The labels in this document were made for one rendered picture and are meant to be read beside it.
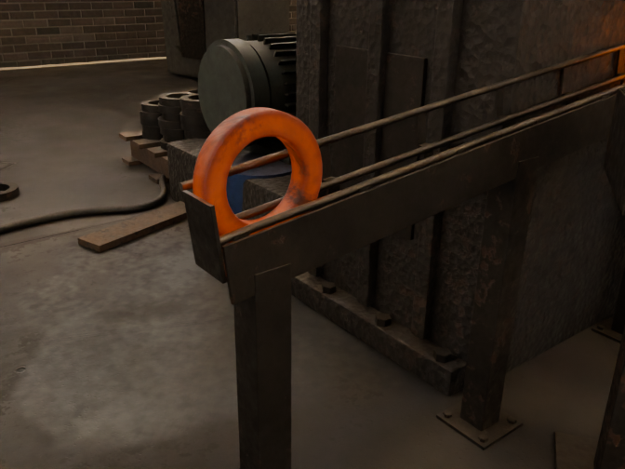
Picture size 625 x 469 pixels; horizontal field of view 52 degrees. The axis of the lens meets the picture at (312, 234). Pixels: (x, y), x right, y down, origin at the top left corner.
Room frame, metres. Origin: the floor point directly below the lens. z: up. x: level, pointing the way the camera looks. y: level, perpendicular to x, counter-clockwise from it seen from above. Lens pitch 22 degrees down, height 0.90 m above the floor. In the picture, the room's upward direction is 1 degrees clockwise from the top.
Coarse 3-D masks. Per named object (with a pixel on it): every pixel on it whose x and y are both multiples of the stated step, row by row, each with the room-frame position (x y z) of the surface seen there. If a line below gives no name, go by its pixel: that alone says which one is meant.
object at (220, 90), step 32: (224, 64) 2.23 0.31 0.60; (256, 64) 2.18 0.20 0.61; (288, 64) 2.27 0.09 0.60; (224, 96) 2.24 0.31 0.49; (256, 96) 2.13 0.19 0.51; (288, 96) 2.22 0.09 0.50; (192, 160) 2.36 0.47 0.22; (288, 160) 2.20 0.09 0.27; (192, 192) 2.38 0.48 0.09; (256, 192) 2.00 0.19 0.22
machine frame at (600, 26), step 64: (320, 0) 1.65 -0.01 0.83; (384, 0) 1.48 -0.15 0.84; (448, 0) 1.33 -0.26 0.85; (512, 0) 1.24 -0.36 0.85; (576, 0) 1.33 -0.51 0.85; (320, 64) 1.65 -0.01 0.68; (384, 64) 1.49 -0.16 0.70; (448, 64) 1.32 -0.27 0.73; (512, 64) 1.23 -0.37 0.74; (576, 64) 1.35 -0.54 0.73; (320, 128) 1.65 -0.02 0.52; (384, 128) 1.48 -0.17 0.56; (448, 128) 1.33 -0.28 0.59; (320, 192) 1.66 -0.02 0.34; (576, 192) 1.41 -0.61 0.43; (384, 256) 1.47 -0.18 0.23; (448, 256) 1.31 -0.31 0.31; (576, 256) 1.44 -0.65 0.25; (384, 320) 1.40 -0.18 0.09; (448, 320) 1.30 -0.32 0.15; (576, 320) 1.48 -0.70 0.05; (448, 384) 1.21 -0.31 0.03
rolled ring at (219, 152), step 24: (240, 120) 0.78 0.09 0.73; (264, 120) 0.80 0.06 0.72; (288, 120) 0.82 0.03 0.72; (216, 144) 0.76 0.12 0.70; (240, 144) 0.78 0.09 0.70; (288, 144) 0.84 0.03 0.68; (312, 144) 0.85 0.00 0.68; (216, 168) 0.75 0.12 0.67; (312, 168) 0.85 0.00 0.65; (216, 192) 0.75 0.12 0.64; (288, 192) 0.85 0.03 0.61; (312, 192) 0.85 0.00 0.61; (216, 216) 0.75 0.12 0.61; (264, 216) 0.83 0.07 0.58
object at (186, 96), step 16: (160, 96) 2.88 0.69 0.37; (176, 96) 2.95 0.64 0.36; (192, 96) 2.72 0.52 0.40; (144, 112) 3.01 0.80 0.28; (160, 112) 2.83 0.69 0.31; (176, 112) 2.80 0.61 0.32; (192, 112) 2.60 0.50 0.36; (144, 128) 3.02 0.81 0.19; (160, 128) 2.84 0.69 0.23; (176, 128) 2.80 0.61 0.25; (192, 128) 2.61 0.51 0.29; (208, 128) 2.61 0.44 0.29; (144, 144) 2.92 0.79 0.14; (160, 144) 2.96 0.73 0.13; (128, 160) 3.07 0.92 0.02; (144, 160) 3.00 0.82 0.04; (160, 160) 2.84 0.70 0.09
